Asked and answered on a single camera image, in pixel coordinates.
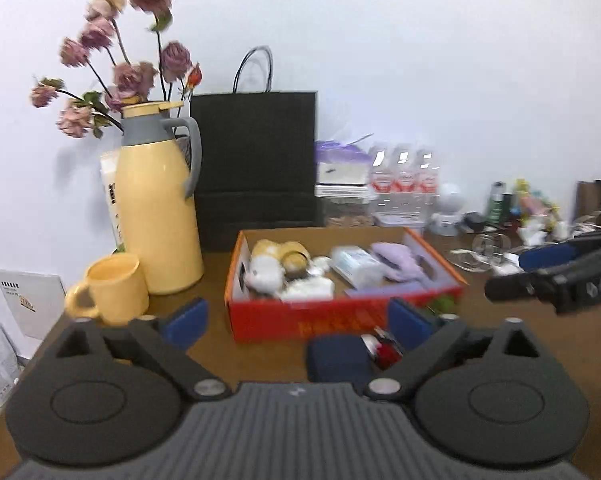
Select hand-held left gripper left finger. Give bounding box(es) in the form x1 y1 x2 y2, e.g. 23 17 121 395
55 297 232 402

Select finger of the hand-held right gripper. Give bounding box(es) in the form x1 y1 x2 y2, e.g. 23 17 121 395
485 271 546 303
519 235 601 272

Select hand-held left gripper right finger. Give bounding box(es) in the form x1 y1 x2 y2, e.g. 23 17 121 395
363 297 541 403

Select small red packet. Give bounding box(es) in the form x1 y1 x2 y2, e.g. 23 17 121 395
361 327 406 371

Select clear cotton swab box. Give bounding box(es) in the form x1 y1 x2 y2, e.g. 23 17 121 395
331 245 384 288

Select navy blue pouch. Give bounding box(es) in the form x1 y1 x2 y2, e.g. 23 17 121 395
307 335 376 385

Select red cardboard box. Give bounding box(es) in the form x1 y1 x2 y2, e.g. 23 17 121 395
224 226 465 345

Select yellow white plush hamster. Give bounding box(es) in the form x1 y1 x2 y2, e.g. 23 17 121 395
240 239 335 303

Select colourful snack packets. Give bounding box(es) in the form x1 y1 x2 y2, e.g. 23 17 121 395
511 178 561 221

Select dark green tube bottle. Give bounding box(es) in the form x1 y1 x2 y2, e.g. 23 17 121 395
485 181 511 223

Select yellow ceramic mug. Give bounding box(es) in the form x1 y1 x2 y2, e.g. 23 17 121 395
64 252 150 325

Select brown leather bag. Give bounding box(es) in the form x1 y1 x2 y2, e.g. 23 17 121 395
575 180 601 226

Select white robot toy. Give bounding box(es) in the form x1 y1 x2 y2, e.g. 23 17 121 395
429 182 466 237

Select yellow thermos jug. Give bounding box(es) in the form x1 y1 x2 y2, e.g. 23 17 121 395
114 101 204 296

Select clear snack container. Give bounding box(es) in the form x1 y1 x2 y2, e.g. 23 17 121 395
323 195 376 228

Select white milk carton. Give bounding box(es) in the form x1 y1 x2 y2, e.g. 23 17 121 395
99 150 127 253

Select flat white box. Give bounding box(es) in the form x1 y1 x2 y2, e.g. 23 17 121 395
315 182 371 198

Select white sign board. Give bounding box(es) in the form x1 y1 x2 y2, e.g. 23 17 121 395
0 269 67 342

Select black paper bag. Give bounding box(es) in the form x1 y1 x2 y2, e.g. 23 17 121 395
189 46 326 252

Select dried pink rose bouquet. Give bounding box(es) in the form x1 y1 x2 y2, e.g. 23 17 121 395
29 0 202 138

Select tangled white cable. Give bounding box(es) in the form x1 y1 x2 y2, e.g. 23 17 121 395
451 232 521 273

